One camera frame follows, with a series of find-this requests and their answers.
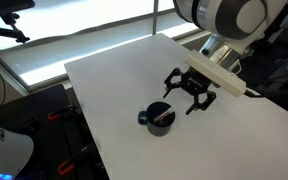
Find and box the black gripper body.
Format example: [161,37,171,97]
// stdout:
[180,66,215,98]

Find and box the white marker with red cap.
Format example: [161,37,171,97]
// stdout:
[153,106,175,123]

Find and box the dark teal mug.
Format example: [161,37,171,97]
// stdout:
[137,101,177,138]

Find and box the white robot base blue light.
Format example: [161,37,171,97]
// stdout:
[0,119,35,180]

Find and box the dark background equipment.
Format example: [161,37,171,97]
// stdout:
[243,0,288,121]

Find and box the black adjustable stand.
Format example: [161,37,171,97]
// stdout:
[0,0,36,44]

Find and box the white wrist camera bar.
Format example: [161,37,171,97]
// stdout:
[184,49,247,98]

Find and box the grey window frame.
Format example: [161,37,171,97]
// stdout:
[0,0,225,93]

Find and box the black clamp with orange handle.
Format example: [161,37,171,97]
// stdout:
[57,143,97,177]
[47,103,82,122]

